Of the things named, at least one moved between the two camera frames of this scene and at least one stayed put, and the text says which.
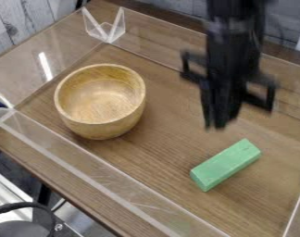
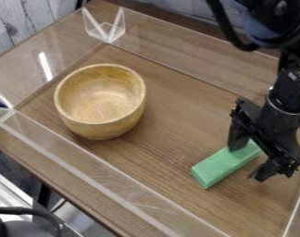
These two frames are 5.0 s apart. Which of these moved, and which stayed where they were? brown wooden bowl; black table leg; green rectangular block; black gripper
Moved: black gripper
Stayed: black table leg; brown wooden bowl; green rectangular block
